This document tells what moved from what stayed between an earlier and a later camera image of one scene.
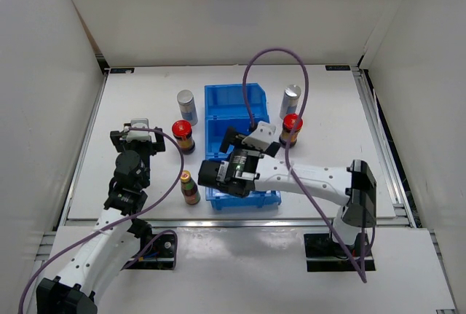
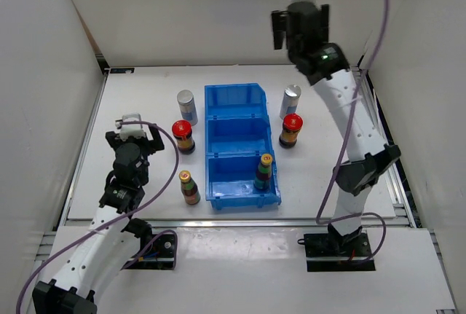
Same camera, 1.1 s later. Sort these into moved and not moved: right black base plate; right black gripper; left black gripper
Moved: right black gripper
Not moved: right black base plate; left black gripper
